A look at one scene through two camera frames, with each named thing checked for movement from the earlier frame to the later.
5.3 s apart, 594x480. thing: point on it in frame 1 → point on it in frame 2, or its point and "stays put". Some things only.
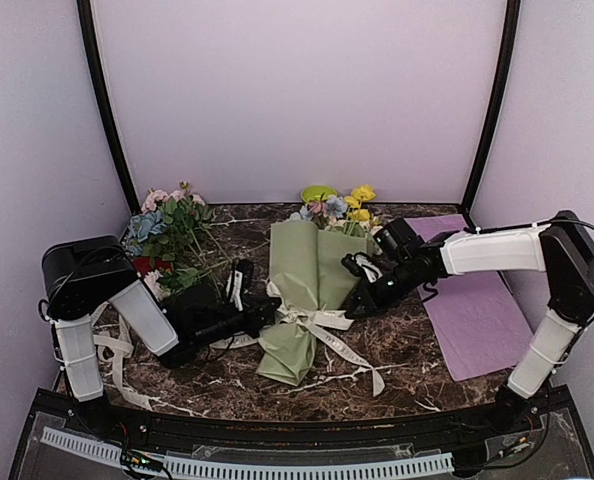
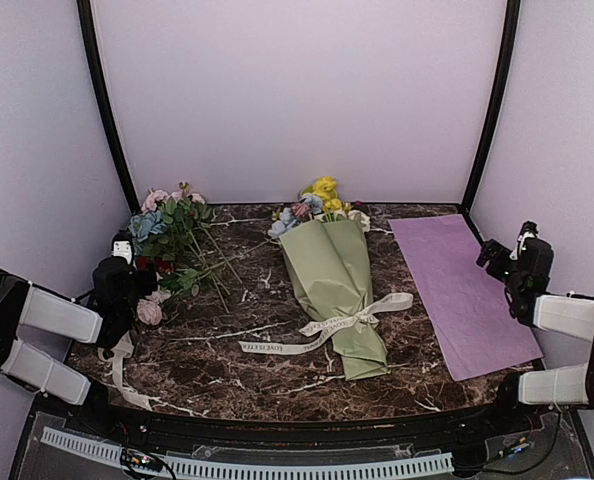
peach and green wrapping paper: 312,269 → 330,271
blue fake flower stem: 335,206 → 288,220
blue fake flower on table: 140,227 stays put
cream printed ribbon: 313,320 → 329,330
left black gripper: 256,316 → 148,282
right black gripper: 373,302 → 488,254
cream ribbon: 113,342 stays put
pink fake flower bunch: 184,247 stays put
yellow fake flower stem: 353,202 → 324,188
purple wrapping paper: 477,317 stays put
